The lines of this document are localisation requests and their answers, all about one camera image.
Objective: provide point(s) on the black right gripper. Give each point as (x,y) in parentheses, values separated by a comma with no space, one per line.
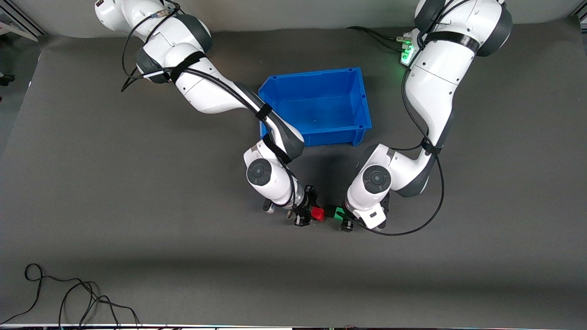
(307,203)

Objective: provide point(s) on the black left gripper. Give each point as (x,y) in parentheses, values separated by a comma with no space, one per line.
(347,223)

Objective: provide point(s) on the small green cube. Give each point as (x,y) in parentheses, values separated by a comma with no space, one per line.
(339,213)

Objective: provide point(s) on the small red cube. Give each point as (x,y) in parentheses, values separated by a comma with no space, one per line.
(318,214)

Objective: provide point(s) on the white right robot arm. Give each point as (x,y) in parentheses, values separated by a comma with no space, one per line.
(206,91)

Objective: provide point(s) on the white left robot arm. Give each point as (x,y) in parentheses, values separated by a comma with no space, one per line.
(440,78)

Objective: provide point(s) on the small black cube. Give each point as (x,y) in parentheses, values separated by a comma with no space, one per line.
(329,211)

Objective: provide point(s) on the blue plastic storage bin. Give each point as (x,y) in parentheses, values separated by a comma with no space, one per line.
(321,105)

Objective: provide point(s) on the dark grey table mat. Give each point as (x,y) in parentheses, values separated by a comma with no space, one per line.
(137,183)

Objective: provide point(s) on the black caster wheel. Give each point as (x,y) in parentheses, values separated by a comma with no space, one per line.
(5,79)

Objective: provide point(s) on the aluminium frame rail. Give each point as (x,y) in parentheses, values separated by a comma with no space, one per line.
(23,20)

